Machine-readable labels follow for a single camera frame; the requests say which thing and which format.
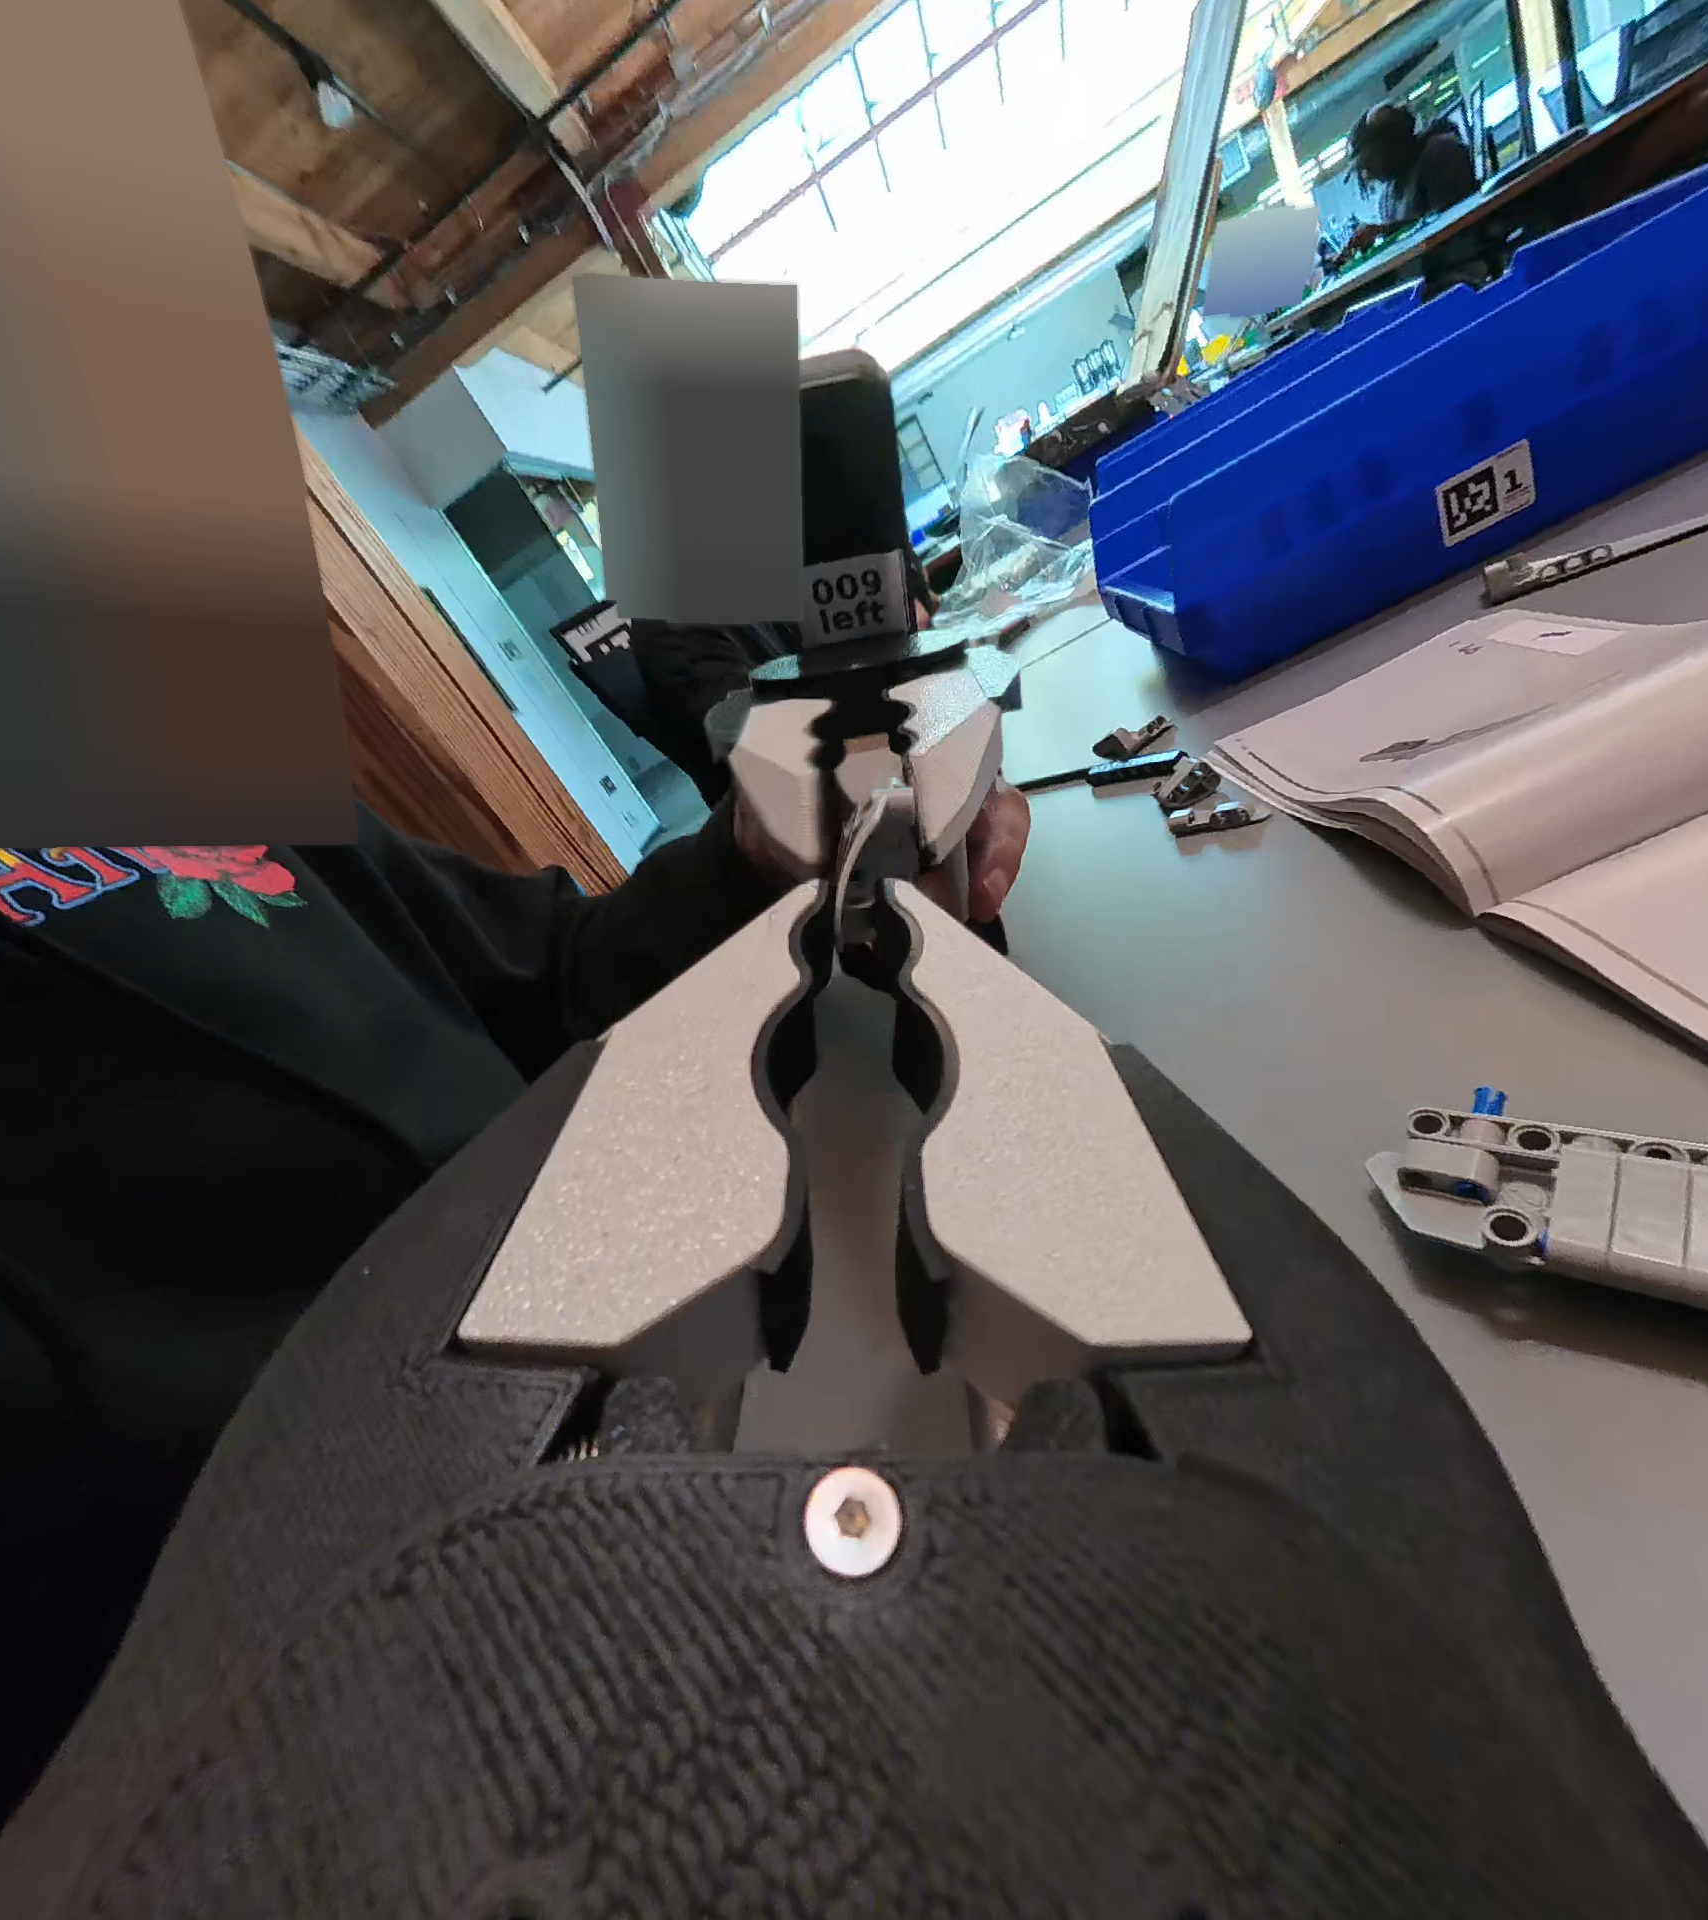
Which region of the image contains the white leaning board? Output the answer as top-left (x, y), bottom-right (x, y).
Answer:
top-left (1134, 0), bottom-right (1245, 398)

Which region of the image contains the person's left forearm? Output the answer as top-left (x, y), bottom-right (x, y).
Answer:
top-left (344, 800), bottom-right (816, 1085)

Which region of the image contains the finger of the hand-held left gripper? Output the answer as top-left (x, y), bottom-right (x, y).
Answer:
top-left (726, 697), bottom-right (855, 877)
top-left (892, 666), bottom-right (1009, 872)

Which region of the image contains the blue plastic bin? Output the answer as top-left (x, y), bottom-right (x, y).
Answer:
top-left (1090, 125), bottom-right (1708, 682)

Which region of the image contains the small grey red brick panel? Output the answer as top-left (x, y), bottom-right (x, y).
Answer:
top-left (831, 780), bottom-right (918, 962)

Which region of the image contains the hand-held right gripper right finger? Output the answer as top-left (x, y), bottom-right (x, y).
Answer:
top-left (879, 877), bottom-right (1256, 1373)

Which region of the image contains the open instruction booklet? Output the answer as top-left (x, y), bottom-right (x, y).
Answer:
top-left (1208, 592), bottom-right (1708, 1112)

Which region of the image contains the person's left hand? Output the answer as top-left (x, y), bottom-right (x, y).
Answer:
top-left (961, 781), bottom-right (1038, 928)

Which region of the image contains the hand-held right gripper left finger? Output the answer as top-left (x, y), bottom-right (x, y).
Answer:
top-left (456, 877), bottom-right (844, 1373)

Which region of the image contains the clear plastic bag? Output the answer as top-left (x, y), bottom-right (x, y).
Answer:
top-left (929, 451), bottom-right (1103, 632)

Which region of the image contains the large factory window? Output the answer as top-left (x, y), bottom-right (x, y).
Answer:
top-left (676, 0), bottom-right (1219, 363)

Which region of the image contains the grey toy brick assembly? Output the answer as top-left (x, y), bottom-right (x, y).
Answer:
top-left (1367, 1081), bottom-right (1708, 1331)

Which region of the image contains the long grey brick beam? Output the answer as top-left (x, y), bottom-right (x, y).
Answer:
top-left (1482, 544), bottom-right (1620, 600)

